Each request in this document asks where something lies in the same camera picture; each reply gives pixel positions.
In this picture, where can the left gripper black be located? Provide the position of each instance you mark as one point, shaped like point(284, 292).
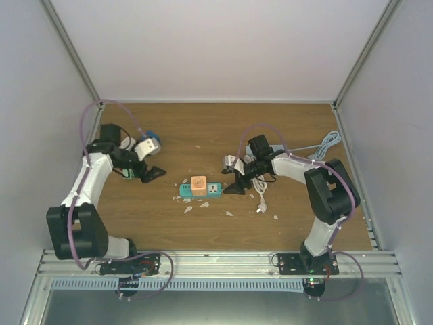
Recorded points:
point(148, 177)

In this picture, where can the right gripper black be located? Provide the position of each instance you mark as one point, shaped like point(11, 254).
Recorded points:
point(240, 190)

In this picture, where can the teal power strip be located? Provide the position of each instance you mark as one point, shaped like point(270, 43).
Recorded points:
point(213, 190)

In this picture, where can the light blue power strip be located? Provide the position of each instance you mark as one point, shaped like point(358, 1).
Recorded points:
point(265, 151)

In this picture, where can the white square plug adapter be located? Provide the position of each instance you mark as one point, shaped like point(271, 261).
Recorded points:
point(127, 143)

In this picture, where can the dark blue cube adapter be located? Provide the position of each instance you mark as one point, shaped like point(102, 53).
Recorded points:
point(151, 134)

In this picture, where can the pink cube adapter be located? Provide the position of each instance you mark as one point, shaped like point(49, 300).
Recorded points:
point(198, 186)

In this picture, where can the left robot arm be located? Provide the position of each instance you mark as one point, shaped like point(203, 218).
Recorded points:
point(75, 226)

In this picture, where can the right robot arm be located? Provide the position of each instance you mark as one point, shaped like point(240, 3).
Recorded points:
point(332, 195)

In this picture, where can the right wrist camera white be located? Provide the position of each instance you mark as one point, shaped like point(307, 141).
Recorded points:
point(232, 164)

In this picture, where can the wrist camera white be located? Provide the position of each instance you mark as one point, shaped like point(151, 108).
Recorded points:
point(147, 147)
point(232, 164)

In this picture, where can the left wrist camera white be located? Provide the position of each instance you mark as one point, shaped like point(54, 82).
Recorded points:
point(147, 147)

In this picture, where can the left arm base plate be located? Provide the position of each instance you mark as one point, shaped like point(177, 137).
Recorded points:
point(144, 266)

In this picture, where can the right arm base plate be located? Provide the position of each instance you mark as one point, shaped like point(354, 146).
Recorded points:
point(299, 264)

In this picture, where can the slotted cable duct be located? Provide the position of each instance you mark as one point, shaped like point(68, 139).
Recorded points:
point(182, 284)

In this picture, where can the aluminium front rail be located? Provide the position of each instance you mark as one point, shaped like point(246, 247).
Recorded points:
point(240, 264)

